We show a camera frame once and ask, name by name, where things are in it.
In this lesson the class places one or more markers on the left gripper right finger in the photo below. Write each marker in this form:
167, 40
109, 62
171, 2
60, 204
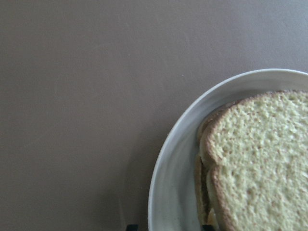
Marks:
208, 228

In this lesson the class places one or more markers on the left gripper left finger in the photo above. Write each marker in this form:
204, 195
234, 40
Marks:
132, 227

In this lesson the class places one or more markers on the white round plate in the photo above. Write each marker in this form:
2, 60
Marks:
172, 202

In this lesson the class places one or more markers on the bread slice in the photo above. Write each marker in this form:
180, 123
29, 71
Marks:
206, 213
257, 163

